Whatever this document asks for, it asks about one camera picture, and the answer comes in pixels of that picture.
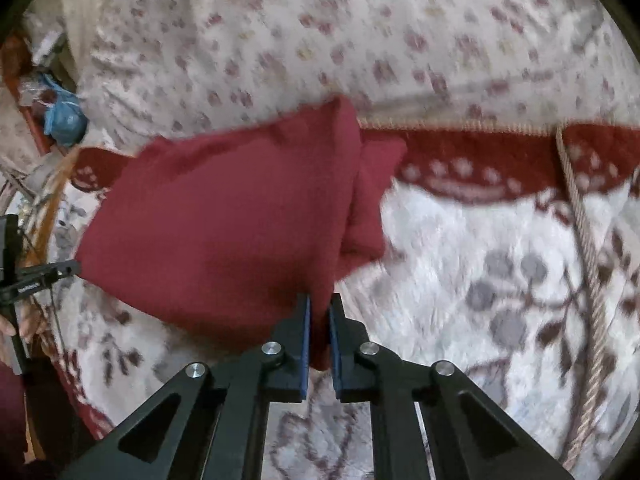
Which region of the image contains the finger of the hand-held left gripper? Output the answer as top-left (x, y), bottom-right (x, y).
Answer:
top-left (17, 259), bottom-right (82, 297)

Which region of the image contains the leaf pattern fleece blanket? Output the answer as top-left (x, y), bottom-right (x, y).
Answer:
top-left (45, 120), bottom-right (640, 480)

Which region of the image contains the wooden hoop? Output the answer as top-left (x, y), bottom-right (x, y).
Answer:
top-left (22, 149), bottom-right (83, 271)

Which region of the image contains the person's left hand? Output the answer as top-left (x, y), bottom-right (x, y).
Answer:
top-left (0, 305), bottom-right (40, 343)

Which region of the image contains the blue plastic bag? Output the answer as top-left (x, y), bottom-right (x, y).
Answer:
top-left (42, 74), bottom-right (88, 147)

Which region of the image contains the cream cloth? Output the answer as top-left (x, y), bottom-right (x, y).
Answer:
top-left (60, 0), bottom-right (131, 76)

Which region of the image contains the floral print bedsheet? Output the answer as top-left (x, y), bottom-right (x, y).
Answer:
top-left (75, 0), bottom-right (640, 151)

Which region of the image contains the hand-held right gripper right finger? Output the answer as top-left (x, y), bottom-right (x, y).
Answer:
top-left (329, 292), bottom-right (576, 480)

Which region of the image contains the dark red garment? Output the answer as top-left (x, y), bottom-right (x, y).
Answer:
top-left (75, 95), bottom-right (408, 373)

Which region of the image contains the brown wooden furniture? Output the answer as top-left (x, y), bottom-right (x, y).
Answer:
top-left (0, 35), bottom-right (53, 157)

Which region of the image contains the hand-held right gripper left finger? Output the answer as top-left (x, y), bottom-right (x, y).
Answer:
top-left (60, 292), bottom-right (313, 480)

